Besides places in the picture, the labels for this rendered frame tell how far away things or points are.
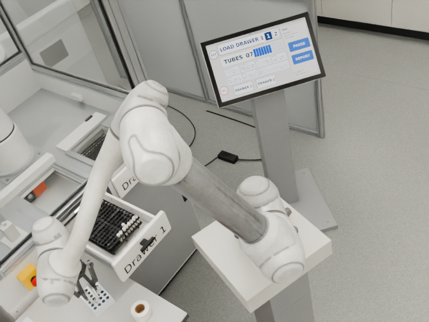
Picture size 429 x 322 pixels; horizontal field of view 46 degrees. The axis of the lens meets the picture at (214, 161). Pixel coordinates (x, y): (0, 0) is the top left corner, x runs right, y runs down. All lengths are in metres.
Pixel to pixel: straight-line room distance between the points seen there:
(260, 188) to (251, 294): 0.37
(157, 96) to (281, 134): 1.41
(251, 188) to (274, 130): 0.96
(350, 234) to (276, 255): 1.41
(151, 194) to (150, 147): 1.25
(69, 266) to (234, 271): 0.61
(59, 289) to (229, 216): 0.53
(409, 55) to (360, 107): 0.72
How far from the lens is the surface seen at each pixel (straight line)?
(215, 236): 1.96
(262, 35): 2.38
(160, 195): 2.49
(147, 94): 1.34
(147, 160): 1.18
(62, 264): 1.54
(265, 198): 1.69
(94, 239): 2.04
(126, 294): 2.01
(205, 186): 1.35
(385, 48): 4.34
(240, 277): 1.82
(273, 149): 2.71
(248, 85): 2.34
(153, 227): 1.96
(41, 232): 1.64
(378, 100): 3.80
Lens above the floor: 2.35
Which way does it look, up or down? 42 degrees down
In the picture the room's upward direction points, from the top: 16 degrees counter-clockwise
